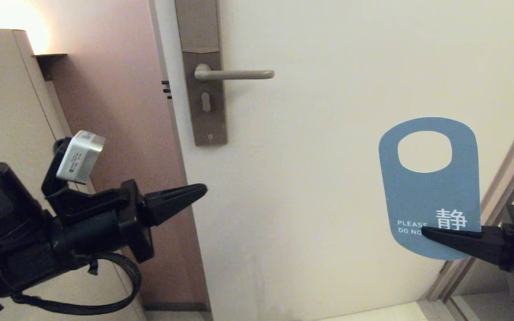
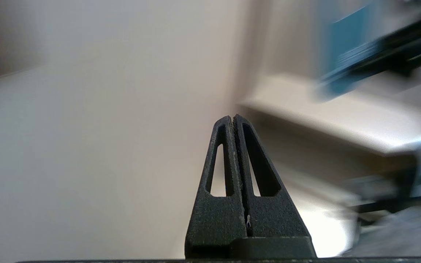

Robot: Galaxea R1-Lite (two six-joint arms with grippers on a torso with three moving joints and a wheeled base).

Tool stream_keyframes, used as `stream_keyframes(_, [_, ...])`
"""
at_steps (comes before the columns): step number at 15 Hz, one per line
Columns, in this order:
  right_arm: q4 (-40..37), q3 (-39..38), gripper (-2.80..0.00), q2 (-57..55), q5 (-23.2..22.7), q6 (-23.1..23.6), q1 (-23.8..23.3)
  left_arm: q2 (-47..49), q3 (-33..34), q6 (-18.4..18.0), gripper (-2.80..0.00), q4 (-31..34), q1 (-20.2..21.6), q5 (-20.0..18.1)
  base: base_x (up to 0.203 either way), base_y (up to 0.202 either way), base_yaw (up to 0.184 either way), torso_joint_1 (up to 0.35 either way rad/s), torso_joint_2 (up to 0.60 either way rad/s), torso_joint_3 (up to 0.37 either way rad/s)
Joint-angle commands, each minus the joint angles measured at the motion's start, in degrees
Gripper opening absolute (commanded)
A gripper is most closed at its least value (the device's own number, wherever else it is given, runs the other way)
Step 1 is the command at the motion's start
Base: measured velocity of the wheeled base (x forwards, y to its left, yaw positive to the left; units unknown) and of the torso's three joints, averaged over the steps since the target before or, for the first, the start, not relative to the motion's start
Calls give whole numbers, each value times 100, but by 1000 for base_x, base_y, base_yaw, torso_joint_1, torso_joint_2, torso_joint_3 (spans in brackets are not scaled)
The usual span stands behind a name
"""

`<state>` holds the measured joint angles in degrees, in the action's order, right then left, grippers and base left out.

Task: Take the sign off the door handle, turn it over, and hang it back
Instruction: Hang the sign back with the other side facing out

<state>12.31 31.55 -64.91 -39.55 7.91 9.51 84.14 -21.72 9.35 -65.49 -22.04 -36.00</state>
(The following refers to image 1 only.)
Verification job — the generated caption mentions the white and blue door hanger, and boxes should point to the white and blue door hanger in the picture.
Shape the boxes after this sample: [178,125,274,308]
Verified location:
[378,117,482,260]

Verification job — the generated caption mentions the white room door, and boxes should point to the white room door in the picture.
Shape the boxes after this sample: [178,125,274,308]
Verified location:
[150,0,514,321]

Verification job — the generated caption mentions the brown door lock plate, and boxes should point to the brown door lock plate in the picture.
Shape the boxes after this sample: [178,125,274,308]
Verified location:
[174,0,228,147]

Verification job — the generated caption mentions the black left camera bracket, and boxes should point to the black left camera bracket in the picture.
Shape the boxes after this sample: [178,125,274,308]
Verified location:
[41,137,128,226]

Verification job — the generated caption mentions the black left camera cable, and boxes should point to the black left camera cable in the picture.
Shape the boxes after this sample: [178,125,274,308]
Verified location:
[9,252,142,316]

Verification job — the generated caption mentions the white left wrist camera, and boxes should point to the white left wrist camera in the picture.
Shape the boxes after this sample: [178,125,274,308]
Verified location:
[56,130,106,185]

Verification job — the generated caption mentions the beige metal door handle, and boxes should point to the beige metal door handle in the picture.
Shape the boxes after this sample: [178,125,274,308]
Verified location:
[194,64,275,81]

